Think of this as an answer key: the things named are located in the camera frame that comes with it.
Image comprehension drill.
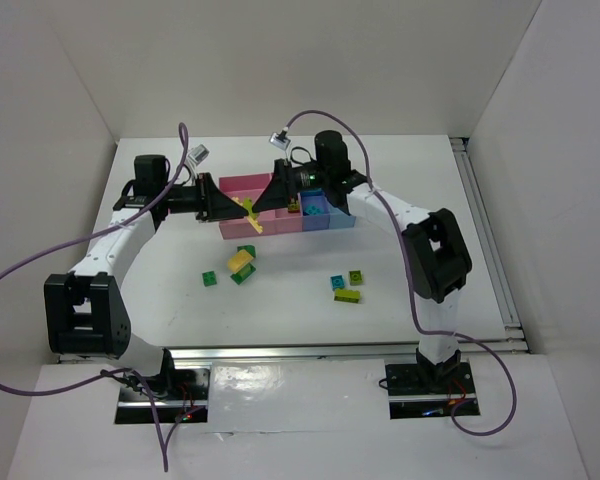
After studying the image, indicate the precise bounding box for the yellow lego plate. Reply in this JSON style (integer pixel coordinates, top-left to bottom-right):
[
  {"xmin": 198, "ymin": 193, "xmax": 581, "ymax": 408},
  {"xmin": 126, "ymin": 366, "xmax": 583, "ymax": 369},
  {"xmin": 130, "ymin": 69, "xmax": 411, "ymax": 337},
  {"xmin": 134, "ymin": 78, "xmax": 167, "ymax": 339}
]
[{"xmin": 232, "ymin": 197, "xmax": 264, "ymax": 234}]

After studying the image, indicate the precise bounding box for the cyan lego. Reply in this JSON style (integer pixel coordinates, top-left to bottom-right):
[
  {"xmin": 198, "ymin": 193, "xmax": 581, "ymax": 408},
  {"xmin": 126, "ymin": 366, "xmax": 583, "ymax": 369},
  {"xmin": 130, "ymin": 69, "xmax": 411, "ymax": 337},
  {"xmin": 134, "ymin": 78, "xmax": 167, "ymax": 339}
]
[{"xmin": 304, "ymin": 204, "xmax": 325, "ymax": 216}]

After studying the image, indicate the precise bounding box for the yellow lego brick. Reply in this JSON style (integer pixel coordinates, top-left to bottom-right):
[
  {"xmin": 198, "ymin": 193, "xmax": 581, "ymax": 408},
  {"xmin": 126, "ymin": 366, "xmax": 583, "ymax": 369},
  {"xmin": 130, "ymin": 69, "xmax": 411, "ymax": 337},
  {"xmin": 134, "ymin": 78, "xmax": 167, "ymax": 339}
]
[{"xmin": 227, "ymin": 249, "xmax": 254, "ymax": 273}]

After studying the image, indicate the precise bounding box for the lime lego stack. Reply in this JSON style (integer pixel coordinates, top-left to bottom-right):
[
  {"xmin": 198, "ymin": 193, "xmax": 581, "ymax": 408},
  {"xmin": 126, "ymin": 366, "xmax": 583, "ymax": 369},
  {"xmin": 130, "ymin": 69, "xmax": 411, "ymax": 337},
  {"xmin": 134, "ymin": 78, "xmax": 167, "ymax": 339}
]
[{"xmin": 287, "ymin": 198, "xmax": 301, "ymax": 214}]

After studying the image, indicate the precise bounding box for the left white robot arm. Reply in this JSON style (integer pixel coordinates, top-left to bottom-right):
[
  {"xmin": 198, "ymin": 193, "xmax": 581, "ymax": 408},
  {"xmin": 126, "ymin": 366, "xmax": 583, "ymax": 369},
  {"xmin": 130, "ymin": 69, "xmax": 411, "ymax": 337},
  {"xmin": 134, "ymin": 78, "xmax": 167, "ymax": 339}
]
[{"xmin": 43, "ymin": 155, "xmax": 248, "ymax": 396}]

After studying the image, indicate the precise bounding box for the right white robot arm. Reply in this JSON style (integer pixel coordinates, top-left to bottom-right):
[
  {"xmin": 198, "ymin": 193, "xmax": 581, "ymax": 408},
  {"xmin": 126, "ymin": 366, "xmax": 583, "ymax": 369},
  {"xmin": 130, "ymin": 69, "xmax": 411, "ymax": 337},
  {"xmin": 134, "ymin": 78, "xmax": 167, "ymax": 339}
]
[{"xmin": 253, "ymin": 130, "xmax": 472, "ymax": 385}]

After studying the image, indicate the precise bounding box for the large pink container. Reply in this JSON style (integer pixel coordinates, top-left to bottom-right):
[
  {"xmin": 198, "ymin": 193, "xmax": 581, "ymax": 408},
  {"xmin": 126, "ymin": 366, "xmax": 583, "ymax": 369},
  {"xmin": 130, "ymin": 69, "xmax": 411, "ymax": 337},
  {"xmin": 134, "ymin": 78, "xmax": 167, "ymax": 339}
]
[{"xmin": 218, "ymin": 173, "xmax": 276, "ymax": 240}]

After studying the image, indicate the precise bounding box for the small pink container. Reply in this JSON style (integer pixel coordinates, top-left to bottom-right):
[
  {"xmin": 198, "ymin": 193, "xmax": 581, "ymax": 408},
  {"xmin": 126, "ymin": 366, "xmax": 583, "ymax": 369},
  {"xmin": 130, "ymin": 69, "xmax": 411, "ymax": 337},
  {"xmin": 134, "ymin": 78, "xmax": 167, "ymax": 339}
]
[{"xmin": 274, "ymin": 205, "xmax": 303, "ymax": 235}]

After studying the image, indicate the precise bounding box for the dark blue container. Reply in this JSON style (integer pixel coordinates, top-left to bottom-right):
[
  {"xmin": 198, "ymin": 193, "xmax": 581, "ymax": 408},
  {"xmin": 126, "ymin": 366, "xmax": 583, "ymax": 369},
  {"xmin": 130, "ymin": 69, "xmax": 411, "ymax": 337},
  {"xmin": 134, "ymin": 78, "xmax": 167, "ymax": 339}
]
[{"xmin": 300, "ymin": 190, "xmax": 330, "ymax": 232}]

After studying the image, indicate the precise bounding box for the dark green curved lego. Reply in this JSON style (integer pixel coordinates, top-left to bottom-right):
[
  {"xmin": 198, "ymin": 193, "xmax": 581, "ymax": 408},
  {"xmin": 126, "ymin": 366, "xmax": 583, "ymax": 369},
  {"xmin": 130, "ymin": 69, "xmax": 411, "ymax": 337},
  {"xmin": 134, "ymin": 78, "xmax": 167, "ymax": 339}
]
[{"xmin": 236, "ymin": 244, "xmax": 257, "ymax": 258}]

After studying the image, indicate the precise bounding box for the light blue container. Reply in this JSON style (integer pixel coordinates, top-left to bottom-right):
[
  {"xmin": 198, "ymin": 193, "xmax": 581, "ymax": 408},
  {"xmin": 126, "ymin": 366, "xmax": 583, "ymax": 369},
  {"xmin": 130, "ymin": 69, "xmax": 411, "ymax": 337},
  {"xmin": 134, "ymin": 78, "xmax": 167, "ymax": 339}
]
[{"xmin": 326, "ymin": 202, "xmax": 356, "ymax": 230}]

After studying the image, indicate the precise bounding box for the small green lego brick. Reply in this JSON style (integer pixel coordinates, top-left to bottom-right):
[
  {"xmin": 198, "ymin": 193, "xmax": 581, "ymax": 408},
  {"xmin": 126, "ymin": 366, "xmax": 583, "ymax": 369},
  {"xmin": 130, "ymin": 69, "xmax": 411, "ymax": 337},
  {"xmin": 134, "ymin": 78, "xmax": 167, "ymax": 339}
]
[{"xmin": 201, "ymin": 271, "xmax": 217, "ymax": 287}]

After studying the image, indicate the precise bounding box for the small cyan lego brick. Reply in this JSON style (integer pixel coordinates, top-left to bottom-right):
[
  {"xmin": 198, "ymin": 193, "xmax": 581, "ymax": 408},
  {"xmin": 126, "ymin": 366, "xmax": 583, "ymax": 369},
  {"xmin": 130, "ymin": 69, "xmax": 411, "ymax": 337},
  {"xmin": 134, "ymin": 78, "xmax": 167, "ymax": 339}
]
[{"xmin": 330, "ymin": 275, "xmax": 346, "ymax": 291}]

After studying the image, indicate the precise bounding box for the small olive lego brick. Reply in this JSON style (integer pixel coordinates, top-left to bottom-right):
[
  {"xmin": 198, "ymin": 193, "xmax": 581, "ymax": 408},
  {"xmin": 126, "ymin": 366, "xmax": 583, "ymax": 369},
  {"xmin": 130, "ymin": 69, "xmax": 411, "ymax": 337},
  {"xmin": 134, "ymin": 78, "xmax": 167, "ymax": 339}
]
[{"xmin": 349, "ymin": 270, "xmax": 364, "ymax": 286}]

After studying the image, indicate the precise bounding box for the long lime lego brick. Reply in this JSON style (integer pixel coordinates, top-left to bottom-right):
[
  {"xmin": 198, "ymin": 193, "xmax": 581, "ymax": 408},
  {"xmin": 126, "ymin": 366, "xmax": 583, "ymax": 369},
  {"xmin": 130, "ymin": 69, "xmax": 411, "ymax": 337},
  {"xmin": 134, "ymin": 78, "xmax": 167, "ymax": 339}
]
[{"xmin": 334, "ymin": 289, "xmax": 362, "ymax": 304}]

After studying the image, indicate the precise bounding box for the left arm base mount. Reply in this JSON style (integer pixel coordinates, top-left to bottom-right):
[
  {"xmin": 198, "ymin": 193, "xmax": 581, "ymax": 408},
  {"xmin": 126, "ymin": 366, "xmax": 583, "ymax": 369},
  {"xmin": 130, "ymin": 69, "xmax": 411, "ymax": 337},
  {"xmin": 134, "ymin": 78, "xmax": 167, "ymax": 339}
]
[{"xmin": 114, "ymin": 358, "xmax": 211, "ymax": 425}]

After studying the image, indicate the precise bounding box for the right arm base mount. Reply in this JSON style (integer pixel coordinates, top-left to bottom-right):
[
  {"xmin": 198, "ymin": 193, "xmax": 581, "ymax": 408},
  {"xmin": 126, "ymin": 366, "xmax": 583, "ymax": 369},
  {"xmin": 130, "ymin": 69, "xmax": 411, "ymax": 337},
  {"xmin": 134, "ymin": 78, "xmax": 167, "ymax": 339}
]
[{"xmin": 378, "ymin": 362, "xmax": 480, "ymax": 420}]

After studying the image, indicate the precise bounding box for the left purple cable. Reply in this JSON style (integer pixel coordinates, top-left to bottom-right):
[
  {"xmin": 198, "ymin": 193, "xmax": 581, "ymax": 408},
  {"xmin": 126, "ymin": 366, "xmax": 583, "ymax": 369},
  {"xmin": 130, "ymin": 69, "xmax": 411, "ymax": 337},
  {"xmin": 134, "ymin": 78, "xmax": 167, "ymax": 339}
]
[{"xmin": 0, "ymin": 121, "xmax": 191, "ymax": 473}]

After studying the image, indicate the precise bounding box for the aluminium rail front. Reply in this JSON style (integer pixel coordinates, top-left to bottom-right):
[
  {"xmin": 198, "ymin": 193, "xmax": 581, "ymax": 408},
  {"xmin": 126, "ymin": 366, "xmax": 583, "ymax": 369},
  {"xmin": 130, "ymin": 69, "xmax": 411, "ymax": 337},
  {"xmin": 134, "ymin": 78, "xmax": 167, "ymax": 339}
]
[{"xmin": 59, "ymin": 340, "xmax": 441, "ymax": 366}]

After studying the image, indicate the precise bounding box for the aluminium rail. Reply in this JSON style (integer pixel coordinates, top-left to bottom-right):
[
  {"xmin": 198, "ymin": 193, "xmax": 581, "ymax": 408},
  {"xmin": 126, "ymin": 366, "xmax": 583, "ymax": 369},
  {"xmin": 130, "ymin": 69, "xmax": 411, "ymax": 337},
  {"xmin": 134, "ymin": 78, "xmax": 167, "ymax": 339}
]
[
  {"xmin": 449, "ymin": 137, "xmax": 531, "ymax": 354},
  {"xmin": 59, "ymin": 340, "xmax": 441, "ymax": 366}
]

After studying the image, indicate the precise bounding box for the aluminium rail right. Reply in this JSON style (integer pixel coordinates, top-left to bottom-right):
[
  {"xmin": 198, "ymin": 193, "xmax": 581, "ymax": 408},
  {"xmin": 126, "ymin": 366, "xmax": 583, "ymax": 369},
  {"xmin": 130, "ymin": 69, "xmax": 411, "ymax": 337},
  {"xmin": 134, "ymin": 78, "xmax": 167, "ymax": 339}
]
[{"xmin": 449, "ymin": 137, "xmax": 531, "ymax": 354}]

